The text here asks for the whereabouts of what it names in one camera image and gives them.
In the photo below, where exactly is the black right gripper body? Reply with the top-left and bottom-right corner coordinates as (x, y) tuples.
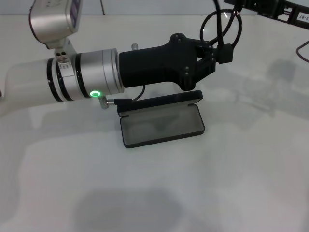
(224, 0), (309, 30)

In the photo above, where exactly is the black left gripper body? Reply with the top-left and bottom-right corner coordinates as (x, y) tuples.
(119, 32), (198, 92)

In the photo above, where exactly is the black glasses case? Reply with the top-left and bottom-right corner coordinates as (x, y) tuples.
(116, 90), (206, 149)

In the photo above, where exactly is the right gripper cable with plug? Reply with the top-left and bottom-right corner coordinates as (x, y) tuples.
(295, 40), (309, 64)

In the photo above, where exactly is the gripper cable with plug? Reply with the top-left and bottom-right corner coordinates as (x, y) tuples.
(295, 40), (309, 64)
(97, 83), (147, 110)

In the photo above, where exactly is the left gripper cable with plug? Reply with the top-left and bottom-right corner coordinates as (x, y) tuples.
(97, 83), (147, 110)

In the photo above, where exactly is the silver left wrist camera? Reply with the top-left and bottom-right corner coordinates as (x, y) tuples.
(28, 0), (83, 50)

